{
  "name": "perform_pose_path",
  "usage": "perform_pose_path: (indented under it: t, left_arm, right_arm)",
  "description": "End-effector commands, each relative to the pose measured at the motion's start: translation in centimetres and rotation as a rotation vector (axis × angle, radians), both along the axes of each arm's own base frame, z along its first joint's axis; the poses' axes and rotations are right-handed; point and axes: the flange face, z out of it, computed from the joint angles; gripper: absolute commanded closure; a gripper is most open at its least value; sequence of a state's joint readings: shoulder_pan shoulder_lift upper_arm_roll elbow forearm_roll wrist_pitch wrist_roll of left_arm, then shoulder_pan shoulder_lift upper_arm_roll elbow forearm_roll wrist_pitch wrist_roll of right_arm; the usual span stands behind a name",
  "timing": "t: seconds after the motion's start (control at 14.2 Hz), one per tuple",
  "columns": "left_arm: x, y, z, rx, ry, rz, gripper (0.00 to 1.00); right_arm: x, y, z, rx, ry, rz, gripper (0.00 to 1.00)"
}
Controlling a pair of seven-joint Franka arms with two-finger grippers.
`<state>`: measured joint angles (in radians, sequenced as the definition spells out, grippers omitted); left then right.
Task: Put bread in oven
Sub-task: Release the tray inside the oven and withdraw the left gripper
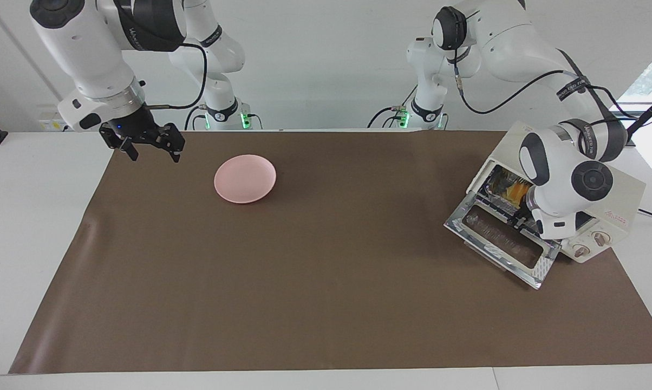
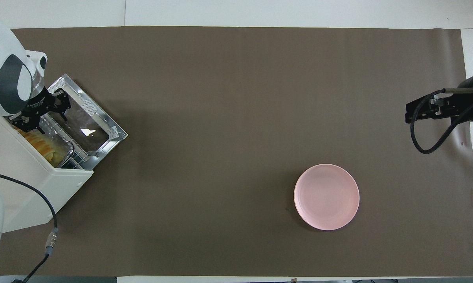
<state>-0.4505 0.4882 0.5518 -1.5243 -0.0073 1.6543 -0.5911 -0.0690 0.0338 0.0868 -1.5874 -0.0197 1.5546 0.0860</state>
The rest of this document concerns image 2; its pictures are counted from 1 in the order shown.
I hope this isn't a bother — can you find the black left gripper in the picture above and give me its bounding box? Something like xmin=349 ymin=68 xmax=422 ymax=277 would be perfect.
xmin=11 ymin=88 xmax=71 ymax=134

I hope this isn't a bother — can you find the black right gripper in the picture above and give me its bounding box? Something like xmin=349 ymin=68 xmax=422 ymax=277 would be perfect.
xmin=405 ymin=75 xmax=473 ymax=125

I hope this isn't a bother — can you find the silver aluminium foil tray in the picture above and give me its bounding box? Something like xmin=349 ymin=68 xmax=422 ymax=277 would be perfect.
xmin=39 ymin=117 xmax=76 ymax=169

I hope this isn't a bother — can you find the yellow ridged bread loaf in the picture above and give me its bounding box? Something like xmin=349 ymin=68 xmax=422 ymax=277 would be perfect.
xmin=18 ymin=130 xmax=69 ymax=166

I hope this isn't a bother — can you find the glass oven door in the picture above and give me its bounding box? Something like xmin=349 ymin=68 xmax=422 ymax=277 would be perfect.
xmin=44 ymin=74 xmax=128 ymax=170

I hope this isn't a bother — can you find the cream toaster oven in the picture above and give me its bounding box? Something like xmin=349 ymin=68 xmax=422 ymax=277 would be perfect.
xmin=0 ymin=114 xmax=94 ymax=235

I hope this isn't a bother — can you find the pink round plate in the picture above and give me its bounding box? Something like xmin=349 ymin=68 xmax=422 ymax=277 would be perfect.
xmin=294 ymin=164 xmax=360 ymax=231

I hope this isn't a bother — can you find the brown table mat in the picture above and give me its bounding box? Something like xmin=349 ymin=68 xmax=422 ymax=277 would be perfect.
xmin=0 ymin=26 xmax=473 ymax=277

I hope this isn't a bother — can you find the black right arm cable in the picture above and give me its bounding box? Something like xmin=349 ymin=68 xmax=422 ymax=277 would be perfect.
xmin=411 ymin=88 xmax=473 ymax=154

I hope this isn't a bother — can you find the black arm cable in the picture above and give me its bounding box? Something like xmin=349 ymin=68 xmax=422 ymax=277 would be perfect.
xmin=411 ymin=88 xmax=473 ymax=154
xmin=0 ymin=170 xmax=59 ymax=283

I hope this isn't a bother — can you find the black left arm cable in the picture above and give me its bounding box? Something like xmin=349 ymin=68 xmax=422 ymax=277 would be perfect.
xmin=0 ymin=170 xmax=59 ymax=283

